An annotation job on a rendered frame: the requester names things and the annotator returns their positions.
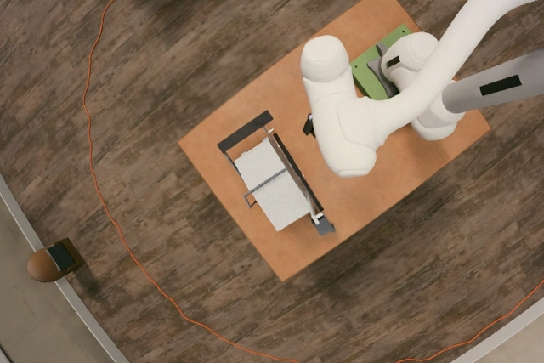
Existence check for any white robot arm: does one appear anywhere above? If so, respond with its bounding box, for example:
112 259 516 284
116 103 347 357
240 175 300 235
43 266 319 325
300 0 544 178

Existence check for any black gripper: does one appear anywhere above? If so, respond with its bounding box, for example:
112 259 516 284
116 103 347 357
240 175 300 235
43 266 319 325
303 113 316 138

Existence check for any black thin rod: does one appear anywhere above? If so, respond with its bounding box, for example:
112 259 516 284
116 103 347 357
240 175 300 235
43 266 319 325
273 133 324 218

